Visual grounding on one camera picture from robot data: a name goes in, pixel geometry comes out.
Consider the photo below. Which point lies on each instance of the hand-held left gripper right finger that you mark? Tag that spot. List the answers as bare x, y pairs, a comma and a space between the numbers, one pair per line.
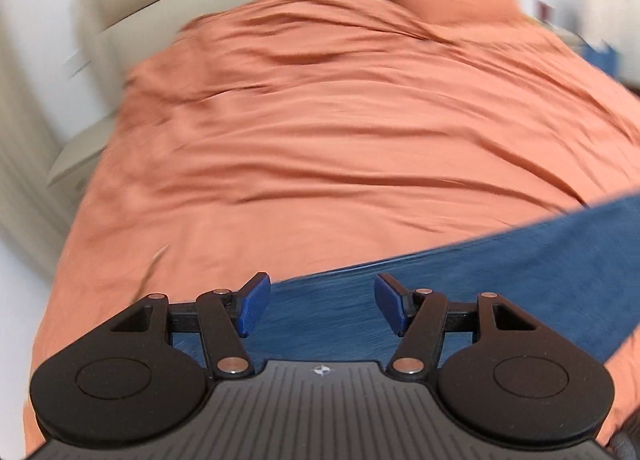
389, 301

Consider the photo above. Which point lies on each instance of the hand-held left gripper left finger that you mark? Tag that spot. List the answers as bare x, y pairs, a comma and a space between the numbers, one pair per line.
254, 301

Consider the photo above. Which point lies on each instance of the blue denim pants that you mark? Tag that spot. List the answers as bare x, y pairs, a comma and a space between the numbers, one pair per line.
500, 270

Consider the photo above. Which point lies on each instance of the orange bed cover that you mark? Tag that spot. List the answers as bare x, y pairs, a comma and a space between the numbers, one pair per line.
320, 140

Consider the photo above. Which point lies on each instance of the beige bed headboard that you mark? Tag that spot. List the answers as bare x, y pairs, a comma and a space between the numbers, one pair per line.
107, 15

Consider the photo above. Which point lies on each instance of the blue object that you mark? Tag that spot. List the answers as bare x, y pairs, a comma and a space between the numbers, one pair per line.
602, 58

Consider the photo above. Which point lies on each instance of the dark red object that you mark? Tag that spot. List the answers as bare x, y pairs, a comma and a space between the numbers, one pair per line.
544, 10

